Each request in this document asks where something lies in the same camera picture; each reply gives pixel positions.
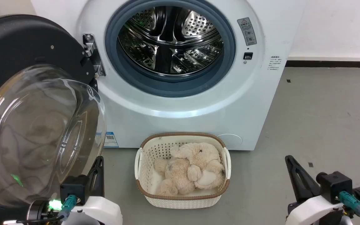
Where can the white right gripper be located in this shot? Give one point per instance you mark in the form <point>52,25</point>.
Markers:
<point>314,212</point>

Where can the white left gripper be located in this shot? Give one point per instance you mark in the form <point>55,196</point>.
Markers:
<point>102,212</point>

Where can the washer door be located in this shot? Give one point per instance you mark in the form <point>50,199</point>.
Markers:
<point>17,40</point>

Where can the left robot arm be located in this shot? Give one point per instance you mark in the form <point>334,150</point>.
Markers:
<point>37,211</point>

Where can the white front-load washing machine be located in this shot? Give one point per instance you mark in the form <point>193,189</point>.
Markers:
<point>173,125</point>

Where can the metal door hinge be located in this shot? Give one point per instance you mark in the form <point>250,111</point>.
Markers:
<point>94,53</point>

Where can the black door latch slot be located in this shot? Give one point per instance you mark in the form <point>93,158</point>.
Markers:
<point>247,56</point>

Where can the blue QR code sticker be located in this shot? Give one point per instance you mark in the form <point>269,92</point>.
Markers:
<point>110,139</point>

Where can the white plastic laundry basket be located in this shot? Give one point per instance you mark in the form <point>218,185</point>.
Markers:
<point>148,156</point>

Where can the beige plush bear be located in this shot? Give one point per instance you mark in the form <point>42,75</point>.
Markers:
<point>175,175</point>

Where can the round white filter cover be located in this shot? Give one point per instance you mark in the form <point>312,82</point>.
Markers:
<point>231,142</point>

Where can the light cream plush bear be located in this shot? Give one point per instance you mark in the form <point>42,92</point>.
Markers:
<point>202,159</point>

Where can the small printed text label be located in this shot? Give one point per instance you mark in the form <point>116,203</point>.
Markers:
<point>274,63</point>

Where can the grey warning sticker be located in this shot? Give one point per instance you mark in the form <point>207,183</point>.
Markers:
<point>247,31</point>

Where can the stainless steel washer drum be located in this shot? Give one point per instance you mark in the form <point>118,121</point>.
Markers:
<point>170,37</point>

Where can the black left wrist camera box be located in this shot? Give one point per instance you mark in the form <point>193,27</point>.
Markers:
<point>73,187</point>

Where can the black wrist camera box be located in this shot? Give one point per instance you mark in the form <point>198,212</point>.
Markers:
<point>73,187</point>
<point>334,184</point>

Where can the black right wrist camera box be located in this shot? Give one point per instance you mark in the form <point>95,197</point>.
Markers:
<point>334,184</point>

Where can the black wall baseboard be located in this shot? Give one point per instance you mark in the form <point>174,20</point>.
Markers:
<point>333,64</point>

